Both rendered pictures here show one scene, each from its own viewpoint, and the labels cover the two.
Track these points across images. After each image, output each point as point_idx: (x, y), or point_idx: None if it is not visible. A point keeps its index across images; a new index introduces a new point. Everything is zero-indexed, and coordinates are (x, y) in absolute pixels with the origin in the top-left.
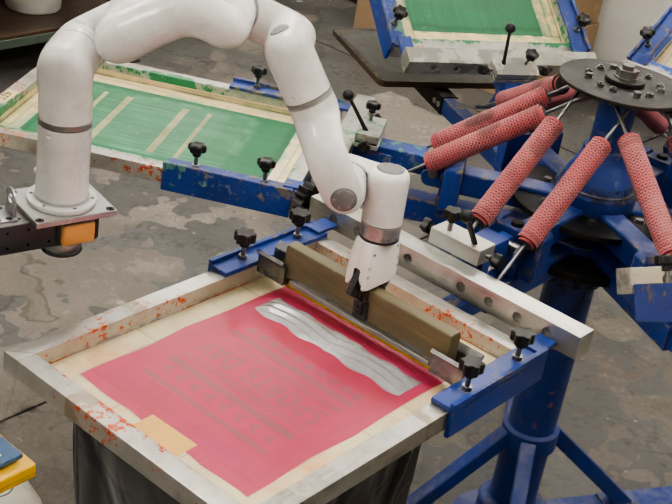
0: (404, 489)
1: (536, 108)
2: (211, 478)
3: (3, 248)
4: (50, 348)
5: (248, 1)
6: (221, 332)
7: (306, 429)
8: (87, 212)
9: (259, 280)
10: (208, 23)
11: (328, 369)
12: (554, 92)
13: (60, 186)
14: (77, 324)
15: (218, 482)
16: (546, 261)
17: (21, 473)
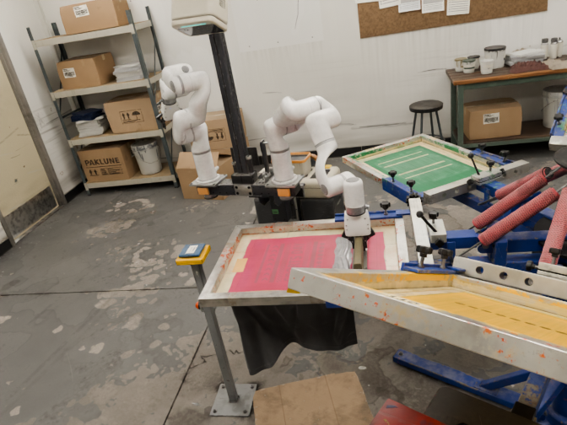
0: (351, 334)
1: (542, 169)
2: (229, 282)
3: (260, 193)
4: (247, 228)
5: (311, 102)
6: (311, 241)
7: (280, 281)
8: (284, 185)
9: None
10: (283, 110)
11: (324, 266)
12: None
13: (275, 173)
14: (265, 223)
15: (229, 284)
16: (505, 255)
17: (196, 260)
